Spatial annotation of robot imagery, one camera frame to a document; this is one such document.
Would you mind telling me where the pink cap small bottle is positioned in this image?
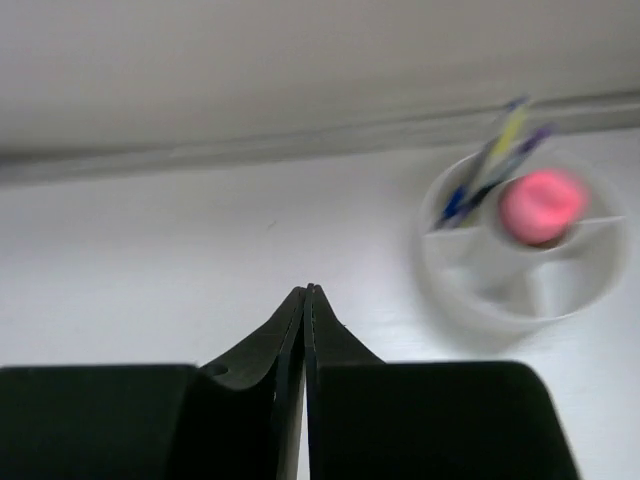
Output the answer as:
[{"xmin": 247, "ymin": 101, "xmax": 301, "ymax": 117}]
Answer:
[{"xmin": 498, "ymin": 169, "xmax": 590, "ymax": 246}]

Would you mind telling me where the white divided pen holder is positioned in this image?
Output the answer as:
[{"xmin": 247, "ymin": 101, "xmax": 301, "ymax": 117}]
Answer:
[{"xmin": 417, "ymin": 151, "xmax": 630, "ymax": 334}]

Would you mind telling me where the dark blue pen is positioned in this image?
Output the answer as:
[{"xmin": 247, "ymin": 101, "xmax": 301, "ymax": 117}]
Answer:
[{"xmin": 459, "ymin": 124, "xmax": 554, "ymax": 213}]

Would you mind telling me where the yellow pen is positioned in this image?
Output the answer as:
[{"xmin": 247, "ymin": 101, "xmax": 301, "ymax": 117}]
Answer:
[{"xmin": 467, "ymin": 95, "xmax": 530, "ymax": 192}]

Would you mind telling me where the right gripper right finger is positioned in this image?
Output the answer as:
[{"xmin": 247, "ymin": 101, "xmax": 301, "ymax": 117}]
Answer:
[{"xmin": 303, "ymin": 285, "xmax": 579, "ymax": 479}]

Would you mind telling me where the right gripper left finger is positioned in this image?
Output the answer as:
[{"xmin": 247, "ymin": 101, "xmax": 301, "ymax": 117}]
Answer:
[{"xmin": 1, "ymin": 287, "xmax": 305, "ymax": 479}]

